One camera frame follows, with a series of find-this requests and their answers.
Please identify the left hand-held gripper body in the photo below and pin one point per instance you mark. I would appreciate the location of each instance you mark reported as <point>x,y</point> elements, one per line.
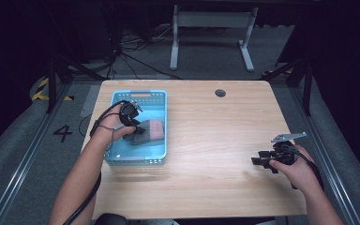
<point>128,113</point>

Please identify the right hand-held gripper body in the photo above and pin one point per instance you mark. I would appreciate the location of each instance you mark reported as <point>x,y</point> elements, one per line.
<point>284,153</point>

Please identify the grey pink sock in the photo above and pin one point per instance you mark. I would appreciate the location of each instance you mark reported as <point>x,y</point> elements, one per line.
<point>154,128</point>

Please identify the light blue plastic basket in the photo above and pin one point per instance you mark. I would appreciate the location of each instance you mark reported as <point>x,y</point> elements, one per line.
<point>154,150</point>

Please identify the person's left hand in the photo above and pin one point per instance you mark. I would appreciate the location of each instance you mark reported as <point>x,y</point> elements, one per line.
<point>109,131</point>

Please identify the person's right hand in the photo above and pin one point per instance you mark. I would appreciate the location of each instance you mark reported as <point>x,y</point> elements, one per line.
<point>303,175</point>

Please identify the grey floor tape strip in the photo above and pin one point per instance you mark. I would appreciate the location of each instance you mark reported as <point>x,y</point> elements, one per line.
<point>90,101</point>

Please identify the black metal stand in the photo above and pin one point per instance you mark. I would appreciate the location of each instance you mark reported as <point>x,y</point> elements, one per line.
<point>59,75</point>
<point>303,78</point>

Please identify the yellow black hazard tape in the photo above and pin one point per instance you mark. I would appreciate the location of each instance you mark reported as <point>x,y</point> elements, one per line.
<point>40,90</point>

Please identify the aluminium floor rail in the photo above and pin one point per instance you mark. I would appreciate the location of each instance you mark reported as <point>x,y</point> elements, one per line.
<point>28,156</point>
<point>331,162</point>

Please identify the white metal table frame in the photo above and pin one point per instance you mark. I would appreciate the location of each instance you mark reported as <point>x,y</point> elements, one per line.
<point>212,20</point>

